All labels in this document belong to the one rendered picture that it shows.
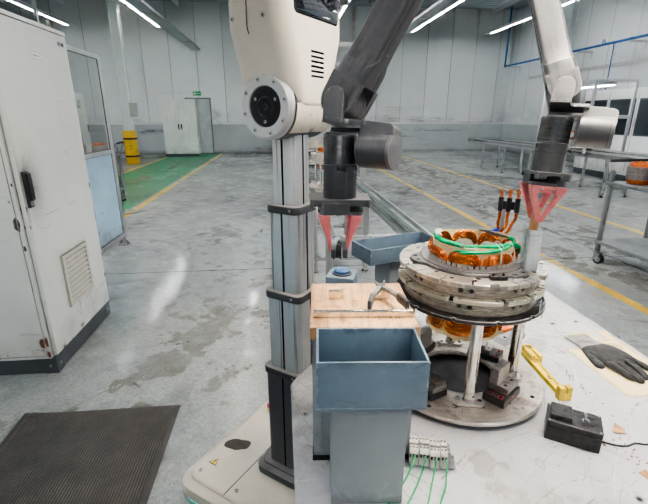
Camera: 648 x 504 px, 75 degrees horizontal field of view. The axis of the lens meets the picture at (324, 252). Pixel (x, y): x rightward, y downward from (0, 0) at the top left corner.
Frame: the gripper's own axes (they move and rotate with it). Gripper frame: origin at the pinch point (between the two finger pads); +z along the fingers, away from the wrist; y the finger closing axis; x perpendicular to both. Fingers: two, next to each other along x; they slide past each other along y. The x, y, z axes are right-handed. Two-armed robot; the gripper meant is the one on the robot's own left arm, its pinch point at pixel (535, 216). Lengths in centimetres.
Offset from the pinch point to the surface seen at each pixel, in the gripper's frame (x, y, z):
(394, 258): 26.9, 22.3, 18.7
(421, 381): 21.8, -34.7, 21.8
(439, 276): 18.0, -7.0, 13.5
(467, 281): 12.8, -8.8, 13.2
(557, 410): -9.0, -9.9, 37.6
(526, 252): 0.5, -0.9, 7.6
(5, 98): 217, 91, -17
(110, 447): 138, 49, 128
